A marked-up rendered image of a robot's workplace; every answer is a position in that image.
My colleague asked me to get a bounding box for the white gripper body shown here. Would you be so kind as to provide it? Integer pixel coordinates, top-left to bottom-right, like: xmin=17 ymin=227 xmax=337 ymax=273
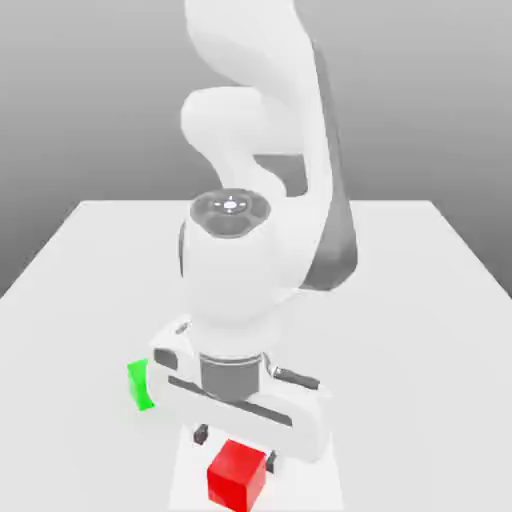
xmin=148 ymin=361 xmax=334 ymax=464

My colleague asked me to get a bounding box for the small red cube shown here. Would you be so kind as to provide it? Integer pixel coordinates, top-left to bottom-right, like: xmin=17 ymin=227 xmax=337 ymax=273
xmin=206 ymin=438 xmax=268 ymax=512

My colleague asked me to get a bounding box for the small green cube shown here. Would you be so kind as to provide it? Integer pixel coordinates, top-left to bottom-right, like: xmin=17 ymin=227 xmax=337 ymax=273
xmin=126 ymin=358 xmax=156 ymax=412

